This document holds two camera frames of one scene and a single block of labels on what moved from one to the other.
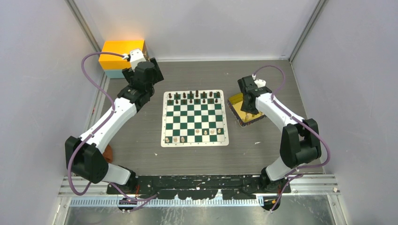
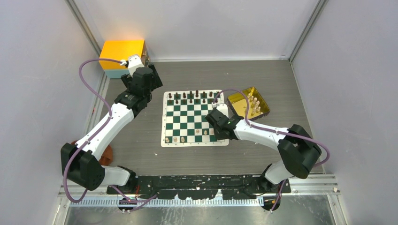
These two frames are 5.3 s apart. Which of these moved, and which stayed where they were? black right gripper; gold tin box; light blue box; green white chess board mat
Moved: black right gripper
Stayed: light blue box; gold tin box; green white chess board mat
